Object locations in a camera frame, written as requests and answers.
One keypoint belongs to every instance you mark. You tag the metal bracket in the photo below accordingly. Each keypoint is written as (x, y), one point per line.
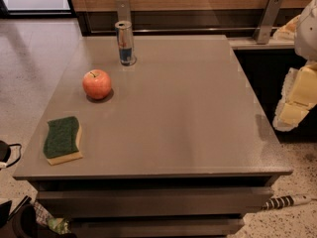
(123, 14)
(263, 30)

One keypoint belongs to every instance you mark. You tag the silver blue redbull can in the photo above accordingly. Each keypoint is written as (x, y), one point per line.
(125, 42)

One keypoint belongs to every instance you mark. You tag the grey drawer cabinet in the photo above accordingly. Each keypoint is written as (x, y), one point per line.
(180, 147)

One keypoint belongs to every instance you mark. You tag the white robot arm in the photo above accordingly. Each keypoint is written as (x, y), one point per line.
(302, 30)

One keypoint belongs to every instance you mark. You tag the left metal bracket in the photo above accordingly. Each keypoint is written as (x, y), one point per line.
(123, 14)

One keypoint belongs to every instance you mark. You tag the right metal bracket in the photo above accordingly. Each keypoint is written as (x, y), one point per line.
(263, 30)

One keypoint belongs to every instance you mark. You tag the red apple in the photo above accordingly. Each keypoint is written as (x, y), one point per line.
(96, 84)

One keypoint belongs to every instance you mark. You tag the black cable device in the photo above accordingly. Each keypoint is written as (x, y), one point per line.
(5, 154)

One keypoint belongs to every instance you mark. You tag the crumpled snack wrapper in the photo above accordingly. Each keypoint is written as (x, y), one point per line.
(59, 226)

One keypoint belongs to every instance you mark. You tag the green yellow sponge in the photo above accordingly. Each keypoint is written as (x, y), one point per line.
(62, 141)

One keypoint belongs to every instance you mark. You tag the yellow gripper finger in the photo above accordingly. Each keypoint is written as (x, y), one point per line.
(287, 117)
(300, 86)

